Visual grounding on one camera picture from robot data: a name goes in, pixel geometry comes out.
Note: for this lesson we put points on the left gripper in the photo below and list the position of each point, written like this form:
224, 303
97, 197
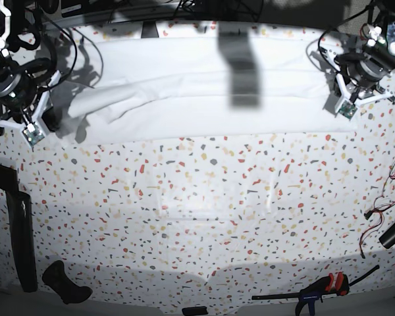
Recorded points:
358, 93

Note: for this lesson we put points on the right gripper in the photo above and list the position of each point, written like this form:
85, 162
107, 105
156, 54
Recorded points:
23, 102

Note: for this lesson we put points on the white T-shirt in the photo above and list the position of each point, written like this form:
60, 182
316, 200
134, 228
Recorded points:
150, 89

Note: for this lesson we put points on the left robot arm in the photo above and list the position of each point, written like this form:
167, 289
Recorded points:
360, 68

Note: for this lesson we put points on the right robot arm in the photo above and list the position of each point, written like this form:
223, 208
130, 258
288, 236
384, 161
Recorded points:
21, 28

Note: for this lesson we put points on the black clip at table edge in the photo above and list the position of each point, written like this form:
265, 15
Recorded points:
149, 30

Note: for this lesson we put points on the terrazzo patterned table cloth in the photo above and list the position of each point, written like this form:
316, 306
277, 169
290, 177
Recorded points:
210, 220

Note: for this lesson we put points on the black and orange bar clamp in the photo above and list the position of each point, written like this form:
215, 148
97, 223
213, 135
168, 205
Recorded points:
329, 285

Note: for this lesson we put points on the small black rectangular device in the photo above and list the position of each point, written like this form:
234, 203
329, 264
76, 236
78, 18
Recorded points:
195, 311

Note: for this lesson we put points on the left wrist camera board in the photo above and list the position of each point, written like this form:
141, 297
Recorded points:
348, 110

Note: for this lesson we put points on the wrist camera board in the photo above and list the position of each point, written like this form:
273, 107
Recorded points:
348, 110
33, 134

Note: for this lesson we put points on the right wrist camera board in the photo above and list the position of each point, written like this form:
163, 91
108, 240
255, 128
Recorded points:
33, 134

